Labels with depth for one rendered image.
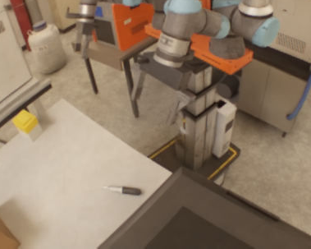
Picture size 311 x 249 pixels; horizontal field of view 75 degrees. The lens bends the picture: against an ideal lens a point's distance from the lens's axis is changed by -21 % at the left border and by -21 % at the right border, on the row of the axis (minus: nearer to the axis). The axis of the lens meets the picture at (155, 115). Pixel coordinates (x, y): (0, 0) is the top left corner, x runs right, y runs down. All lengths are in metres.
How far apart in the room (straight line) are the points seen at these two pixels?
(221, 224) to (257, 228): 0.07
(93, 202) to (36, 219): 0.24
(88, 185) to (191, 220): 0.53
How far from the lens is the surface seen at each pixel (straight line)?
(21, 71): 1.58
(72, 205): 0.90
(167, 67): 0.61
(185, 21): 0.58
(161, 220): 0.48
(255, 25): 0.77
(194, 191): 0.50
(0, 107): 1.58
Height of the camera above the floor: 1.64
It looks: 44 degrees down
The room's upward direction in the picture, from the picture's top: 8 degrees counter-clockwise
